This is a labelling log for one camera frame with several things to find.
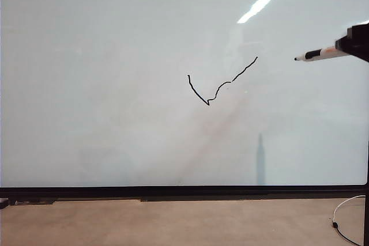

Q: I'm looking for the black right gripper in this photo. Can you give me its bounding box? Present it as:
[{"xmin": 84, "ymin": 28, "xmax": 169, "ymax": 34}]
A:
[{"xmin": 334, "ymin": 21, "xmax": 369, "ymax": 63}]

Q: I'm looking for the white whiteboard marker pen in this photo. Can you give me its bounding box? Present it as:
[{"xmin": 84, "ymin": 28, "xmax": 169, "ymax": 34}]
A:
[{"xmin": 293, "ymin": 46, "xmax": 351, "ymax": 62}]

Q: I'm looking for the white glossy whiteboard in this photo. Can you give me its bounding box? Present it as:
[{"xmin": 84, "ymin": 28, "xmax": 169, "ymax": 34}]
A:
[{"xmin": 0, "ymin": 0, "xmax": 369, "ymax": 188}]

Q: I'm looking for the black ink marker line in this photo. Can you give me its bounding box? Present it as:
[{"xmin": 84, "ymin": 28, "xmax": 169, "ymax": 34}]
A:
[{"xmin": 187, "ymin": 56, "xmax": 259, "ymax": 106}]

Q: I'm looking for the white and black cable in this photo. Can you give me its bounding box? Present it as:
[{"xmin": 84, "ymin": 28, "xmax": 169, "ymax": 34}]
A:
[{"xmin": 331, "ymin": 195, "xmax": 368, "ymax": 246}]

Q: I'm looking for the black stand post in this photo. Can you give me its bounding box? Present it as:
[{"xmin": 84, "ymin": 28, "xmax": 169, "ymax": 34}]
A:
[{"xmin": 365, "ymin": 142, "xmax": 369, "ymax": 246}]

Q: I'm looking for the black whiteboard frame rail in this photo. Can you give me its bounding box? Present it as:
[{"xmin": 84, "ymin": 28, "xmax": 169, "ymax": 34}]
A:
[{"xmin": 0, "ymin": 185, "xmax": 369, "ymax": 205}]

